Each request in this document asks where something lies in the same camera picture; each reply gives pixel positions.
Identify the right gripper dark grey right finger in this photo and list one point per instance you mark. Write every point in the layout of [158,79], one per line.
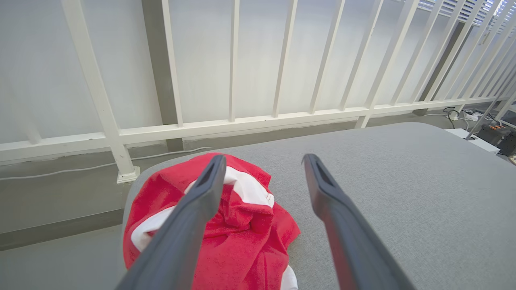
[354,249]

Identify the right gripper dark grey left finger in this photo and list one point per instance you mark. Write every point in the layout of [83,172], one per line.
[177,249]

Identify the red basketball jersey black lettering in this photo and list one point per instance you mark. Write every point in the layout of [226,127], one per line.
[250,241]

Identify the white metal railing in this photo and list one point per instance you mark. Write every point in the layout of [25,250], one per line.
[242,121]

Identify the white flat box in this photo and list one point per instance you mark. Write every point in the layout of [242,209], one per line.
[471,139]

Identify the white power strip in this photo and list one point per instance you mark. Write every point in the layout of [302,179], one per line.
[469,117]

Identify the black orange device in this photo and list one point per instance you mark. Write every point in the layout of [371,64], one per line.
[498,135]

